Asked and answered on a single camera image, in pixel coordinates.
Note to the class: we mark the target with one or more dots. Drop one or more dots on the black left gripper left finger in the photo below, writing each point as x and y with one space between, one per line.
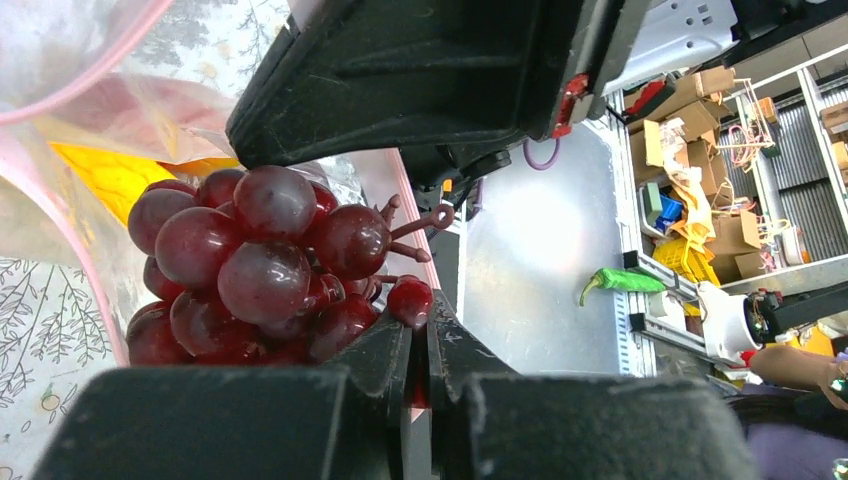
338 420

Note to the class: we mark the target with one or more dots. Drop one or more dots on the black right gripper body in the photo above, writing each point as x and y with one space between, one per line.
594 40

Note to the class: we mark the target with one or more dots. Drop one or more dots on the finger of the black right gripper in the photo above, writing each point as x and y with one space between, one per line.
360 75

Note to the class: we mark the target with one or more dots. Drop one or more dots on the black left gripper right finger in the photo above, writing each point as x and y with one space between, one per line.
491 422

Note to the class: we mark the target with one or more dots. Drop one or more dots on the dark red grape bunch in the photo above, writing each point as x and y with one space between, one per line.
267 267

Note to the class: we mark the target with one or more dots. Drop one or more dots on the clear zip top bag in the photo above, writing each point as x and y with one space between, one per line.
86 132

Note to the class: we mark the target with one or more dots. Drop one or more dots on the red orange mango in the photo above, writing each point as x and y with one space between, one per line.
201 168

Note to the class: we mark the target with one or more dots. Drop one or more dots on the cardboard boxes clutter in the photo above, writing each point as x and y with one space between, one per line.
732 187

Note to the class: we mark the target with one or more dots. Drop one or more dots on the green toy chili pepper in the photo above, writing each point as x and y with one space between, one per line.
621 280

